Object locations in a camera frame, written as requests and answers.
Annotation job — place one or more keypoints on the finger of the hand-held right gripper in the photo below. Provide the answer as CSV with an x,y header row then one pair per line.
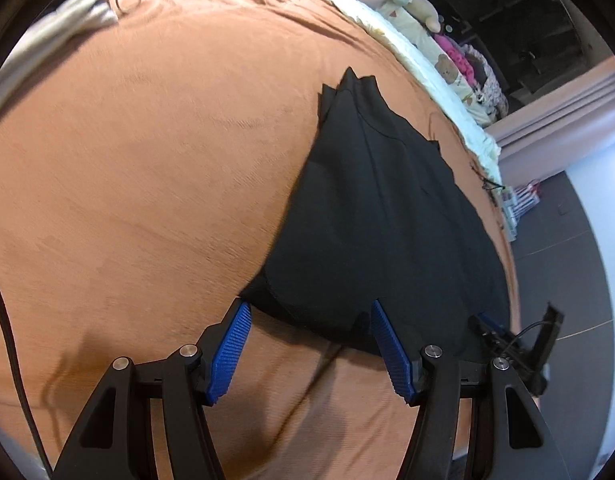
x,y
492,327

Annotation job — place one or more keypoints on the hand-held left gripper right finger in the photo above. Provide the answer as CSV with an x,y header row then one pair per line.
x,y
395,355

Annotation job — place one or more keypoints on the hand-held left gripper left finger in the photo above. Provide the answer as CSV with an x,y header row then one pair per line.
x,y
230,345

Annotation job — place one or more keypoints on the black garment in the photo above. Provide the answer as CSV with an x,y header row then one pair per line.
x,y
377,220

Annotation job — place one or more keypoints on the black clothes hanger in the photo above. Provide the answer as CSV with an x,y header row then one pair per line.
x,y
490,185

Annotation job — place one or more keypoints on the striped box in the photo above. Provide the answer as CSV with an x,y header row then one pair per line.
x,y
522,202

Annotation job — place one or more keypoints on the orange-brown blanket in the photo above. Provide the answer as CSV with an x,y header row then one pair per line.
x,y
137,185

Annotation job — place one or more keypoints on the pink curtain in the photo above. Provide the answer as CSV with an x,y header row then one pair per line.
x,y
562,120

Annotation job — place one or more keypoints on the floral patterned cloth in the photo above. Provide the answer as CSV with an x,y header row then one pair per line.
x,y
487,85

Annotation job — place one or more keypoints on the white printed quilt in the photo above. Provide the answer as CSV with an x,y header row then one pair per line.
x,y
437,75

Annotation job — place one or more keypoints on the pink plush toy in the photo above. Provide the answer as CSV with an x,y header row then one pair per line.
x,y
455,57

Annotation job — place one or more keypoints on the dark shelf unit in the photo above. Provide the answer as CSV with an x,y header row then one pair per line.
x,y
512,25

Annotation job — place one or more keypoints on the cream plush toy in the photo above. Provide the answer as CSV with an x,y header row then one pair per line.
x,y
417,7

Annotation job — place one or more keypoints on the white ribbed cloth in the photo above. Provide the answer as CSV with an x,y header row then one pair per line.
x,y
62,25

